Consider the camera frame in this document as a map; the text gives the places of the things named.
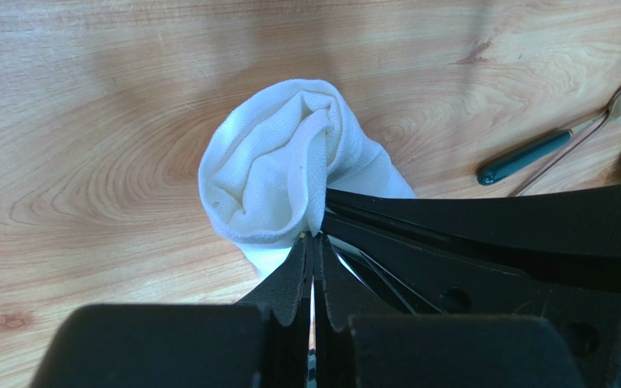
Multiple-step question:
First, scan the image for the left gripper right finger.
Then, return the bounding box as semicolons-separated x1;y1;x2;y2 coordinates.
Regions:
313;235;584;387

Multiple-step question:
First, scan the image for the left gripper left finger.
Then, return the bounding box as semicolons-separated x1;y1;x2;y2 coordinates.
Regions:
32;234;313;387

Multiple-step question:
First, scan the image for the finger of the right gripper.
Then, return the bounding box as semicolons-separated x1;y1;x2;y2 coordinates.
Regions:
323;184;621;291
323;214;621;387

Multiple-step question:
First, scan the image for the white cloth napkin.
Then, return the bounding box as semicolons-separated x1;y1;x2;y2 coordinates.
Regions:
198;79;415;278

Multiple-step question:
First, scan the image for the gold utensil dark handle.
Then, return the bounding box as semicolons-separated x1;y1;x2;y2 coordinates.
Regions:
506;99;621;198

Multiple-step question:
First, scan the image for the gold fork green handle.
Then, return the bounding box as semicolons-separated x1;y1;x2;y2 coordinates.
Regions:
476;88;621;186

